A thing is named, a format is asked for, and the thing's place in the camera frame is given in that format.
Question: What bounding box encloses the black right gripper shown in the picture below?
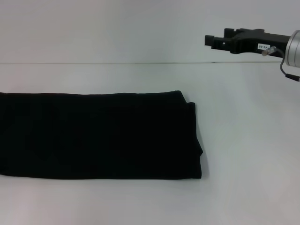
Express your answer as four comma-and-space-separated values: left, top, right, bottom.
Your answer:
204, 28, 292, 55

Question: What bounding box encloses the black shirt with FREE print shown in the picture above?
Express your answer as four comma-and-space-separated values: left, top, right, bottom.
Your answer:
0, 90, 203, 181

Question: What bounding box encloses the right gripper cable with plugs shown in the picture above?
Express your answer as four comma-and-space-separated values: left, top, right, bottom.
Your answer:
261, 46, 300, 83

